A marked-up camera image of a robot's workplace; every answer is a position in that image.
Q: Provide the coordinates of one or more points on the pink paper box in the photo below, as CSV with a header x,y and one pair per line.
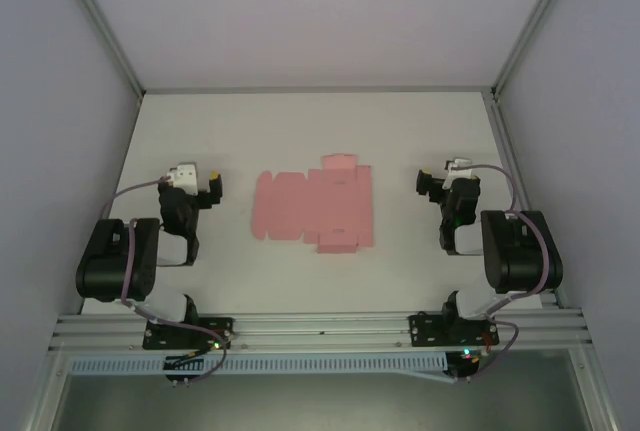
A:
x,y
320,206

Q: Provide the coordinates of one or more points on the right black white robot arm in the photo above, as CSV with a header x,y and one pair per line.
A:
x,y
520,256

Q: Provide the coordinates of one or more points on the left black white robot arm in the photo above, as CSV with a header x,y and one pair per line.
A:
x,y
112,261

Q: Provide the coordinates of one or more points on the black connector board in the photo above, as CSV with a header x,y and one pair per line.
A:
x,y
462,366
182,367

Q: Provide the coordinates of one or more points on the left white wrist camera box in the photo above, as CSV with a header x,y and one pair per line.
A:
x,y
184,178

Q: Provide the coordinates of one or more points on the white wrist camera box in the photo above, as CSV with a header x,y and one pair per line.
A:
x,y
460,166
184,178

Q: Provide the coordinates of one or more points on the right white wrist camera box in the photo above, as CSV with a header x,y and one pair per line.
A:
x,y
460,166

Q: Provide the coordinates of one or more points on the aluminium side rail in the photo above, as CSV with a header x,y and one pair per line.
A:
x,y
510,161

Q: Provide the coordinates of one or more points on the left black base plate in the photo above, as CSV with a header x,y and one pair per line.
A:
x,y
210,333

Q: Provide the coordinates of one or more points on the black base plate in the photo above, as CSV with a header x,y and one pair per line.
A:
x,y
210,333
425,331

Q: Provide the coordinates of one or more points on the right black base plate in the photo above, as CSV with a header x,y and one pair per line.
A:
x,y
425,331

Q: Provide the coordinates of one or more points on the aluminium frame crossbar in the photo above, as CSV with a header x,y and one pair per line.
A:
x,y
320,90

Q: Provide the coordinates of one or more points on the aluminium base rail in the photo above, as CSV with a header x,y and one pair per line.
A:
x,y
320,328

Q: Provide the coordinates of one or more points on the aluminium frame post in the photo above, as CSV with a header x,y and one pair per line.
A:
x,y
100,26
535,26

